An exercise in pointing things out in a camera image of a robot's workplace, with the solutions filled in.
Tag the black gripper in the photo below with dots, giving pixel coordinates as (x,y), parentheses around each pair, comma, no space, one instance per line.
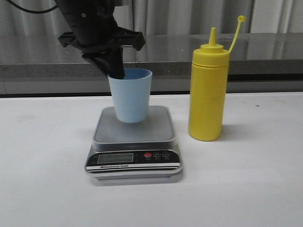
(95,32)

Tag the light blue plastic cup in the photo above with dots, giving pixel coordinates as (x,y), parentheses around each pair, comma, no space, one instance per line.
(131,94)

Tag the yellow squeeze bottle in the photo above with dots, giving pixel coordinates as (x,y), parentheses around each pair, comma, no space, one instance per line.
(209,73)

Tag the silver electronic kitchen scale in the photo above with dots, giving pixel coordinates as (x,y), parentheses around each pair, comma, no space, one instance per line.
(134,150)

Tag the grey curtain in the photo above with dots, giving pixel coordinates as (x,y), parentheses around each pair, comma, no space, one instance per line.
(163,17)

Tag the grey stone counter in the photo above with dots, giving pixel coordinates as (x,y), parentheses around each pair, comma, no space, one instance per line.
(40,66)

